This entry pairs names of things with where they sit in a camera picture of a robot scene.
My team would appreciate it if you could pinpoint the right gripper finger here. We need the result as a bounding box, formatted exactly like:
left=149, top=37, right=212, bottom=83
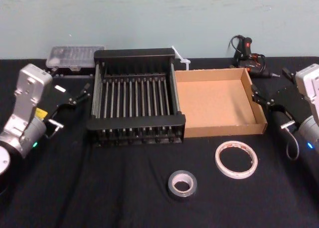
left=282, top=67, right=296, bottom=84
left=251, top=84, right=275, bottom=109

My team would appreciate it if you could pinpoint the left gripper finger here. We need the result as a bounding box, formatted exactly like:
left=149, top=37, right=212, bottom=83
left=69, top=83, right=92, bottom=106
left=49, top=66, right=65, bottom=78

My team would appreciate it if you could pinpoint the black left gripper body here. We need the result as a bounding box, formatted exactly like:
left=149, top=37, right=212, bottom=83
left=36, top=81, right=76, bottom=130

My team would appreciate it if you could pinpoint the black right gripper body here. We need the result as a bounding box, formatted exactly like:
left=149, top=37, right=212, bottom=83
left=270, top=81, right=310, bottom=137

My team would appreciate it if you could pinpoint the roll of white tape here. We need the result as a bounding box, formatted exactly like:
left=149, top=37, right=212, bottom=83
left=214, top=140, right=258, bottom=180

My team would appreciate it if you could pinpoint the clear plastic case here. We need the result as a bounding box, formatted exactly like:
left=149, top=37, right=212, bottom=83
left=45, top=44, right=107, bottom=73

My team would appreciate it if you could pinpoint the shallow brown cardboard tray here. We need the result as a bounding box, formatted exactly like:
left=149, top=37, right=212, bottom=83
left=174, top=67, right=268, bottom=138

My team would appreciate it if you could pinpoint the black rack with steel bars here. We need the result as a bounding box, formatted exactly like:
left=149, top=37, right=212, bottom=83
left=86, top=47, right=187, bottom=147

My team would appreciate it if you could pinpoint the small white plastic piece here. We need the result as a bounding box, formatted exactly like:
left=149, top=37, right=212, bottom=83
left=170, top=45, right=191, bottom=71

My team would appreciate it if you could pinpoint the black table cloth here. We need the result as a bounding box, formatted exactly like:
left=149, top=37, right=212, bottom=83
left=0, top=55, right=319, bottom=228

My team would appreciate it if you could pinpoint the roll of silver tape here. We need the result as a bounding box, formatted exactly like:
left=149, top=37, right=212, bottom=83
left=167, top=170, right=198, bottom=203

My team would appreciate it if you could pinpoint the black corded tool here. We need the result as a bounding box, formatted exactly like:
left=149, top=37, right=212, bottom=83
left=227, top=35, right=281, bottom=79

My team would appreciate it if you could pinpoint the plain pale wall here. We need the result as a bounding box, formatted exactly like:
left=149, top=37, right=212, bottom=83
left=0, top=0, right=319, bottom=61

